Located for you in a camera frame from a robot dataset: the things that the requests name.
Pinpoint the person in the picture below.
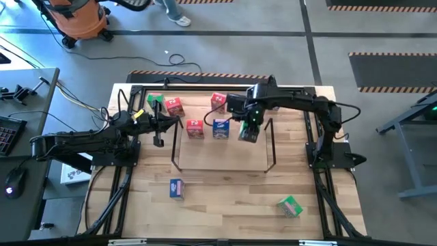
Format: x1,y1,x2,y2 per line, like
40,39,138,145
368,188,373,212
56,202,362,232
153,0,192,27

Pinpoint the silver bracket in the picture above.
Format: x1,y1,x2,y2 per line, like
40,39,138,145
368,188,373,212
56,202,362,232
298,240,338,246
108,238,147,246

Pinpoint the red Froot Loops cereal box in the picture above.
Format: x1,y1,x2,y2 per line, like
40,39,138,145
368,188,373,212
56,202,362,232
165,98,186,118
210,92,228,115
186,119,205,140

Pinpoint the yellow cable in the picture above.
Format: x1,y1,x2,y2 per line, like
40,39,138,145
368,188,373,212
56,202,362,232
56,81,107,115

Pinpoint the grey desk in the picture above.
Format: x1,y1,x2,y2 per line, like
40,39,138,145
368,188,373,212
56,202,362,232
0,66,61,240

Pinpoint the black hazard-striped floor mat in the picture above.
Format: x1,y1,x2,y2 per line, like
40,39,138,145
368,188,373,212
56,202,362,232
175,0,236,5
348,51,437,94
126,70,277,85
326,0,437,12

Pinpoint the black clamp tool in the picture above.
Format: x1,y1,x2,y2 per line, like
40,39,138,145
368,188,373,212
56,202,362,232
0,77,51,105

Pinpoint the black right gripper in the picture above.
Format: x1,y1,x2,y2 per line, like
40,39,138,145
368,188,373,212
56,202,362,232
238,96,267,137

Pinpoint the grey metal stand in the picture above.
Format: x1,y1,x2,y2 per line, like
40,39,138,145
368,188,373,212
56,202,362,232
375,90,437,200

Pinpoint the white cardboard box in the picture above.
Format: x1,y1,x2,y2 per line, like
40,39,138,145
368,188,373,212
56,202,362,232
60,163,93,185

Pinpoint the black keyboard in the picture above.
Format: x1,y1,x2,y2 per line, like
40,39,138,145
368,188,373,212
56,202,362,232
0,115,27,157

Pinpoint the black computer mouse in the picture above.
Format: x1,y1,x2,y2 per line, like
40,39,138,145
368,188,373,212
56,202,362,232
4,167,27,200

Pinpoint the orange shop vacuum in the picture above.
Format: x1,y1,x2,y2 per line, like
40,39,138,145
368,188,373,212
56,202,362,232
32,0,113,49

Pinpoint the black table frame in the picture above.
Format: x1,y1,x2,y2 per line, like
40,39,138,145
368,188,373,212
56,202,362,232
76,84,368,240

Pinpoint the black floor cable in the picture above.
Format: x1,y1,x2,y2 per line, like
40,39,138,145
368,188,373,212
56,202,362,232
40,13,204,85

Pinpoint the green Apple Jacks cereal box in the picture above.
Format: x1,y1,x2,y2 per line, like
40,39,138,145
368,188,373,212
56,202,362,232
238,120,261,144
277,195,304,219
147,92,165,112

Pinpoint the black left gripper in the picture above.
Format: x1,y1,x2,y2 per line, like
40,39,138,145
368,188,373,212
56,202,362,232
137,99,181,148

